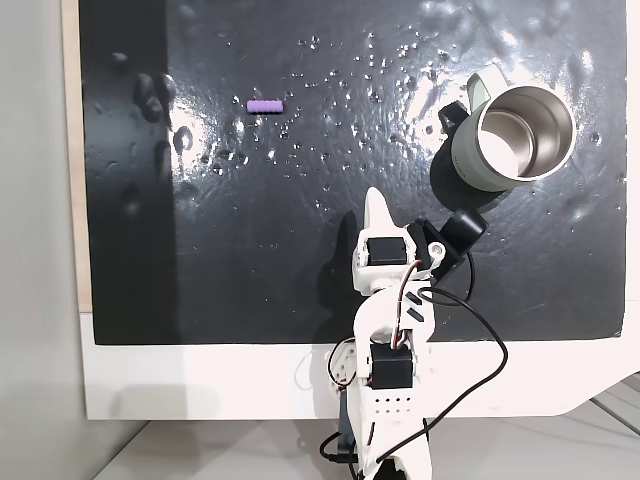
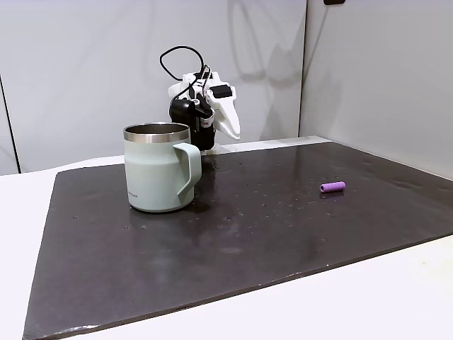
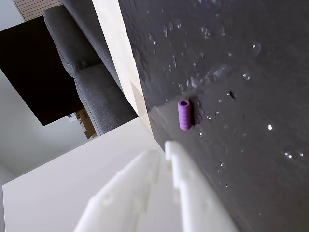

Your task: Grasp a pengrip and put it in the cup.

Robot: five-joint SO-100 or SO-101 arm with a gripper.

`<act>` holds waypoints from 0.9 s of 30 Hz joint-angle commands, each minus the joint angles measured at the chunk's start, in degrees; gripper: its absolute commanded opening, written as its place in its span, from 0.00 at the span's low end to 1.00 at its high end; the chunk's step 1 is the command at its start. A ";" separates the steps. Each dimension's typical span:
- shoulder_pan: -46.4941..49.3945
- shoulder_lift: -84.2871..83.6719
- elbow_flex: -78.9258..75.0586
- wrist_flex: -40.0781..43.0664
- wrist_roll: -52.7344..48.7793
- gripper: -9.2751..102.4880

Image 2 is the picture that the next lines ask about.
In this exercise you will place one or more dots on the black wall fixture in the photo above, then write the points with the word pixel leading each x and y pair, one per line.
pixel 334 1

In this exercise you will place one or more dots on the pale green steel mug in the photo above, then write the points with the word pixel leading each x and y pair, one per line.
pixel 155 173

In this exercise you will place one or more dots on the purple pen grip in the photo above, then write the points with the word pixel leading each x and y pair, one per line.
pixel 332 186

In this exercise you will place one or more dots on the dark brown table mat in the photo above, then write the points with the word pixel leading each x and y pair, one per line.
pixel 226 230

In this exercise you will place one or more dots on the black oval camera box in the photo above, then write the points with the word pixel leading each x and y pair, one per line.
pixel 180 109

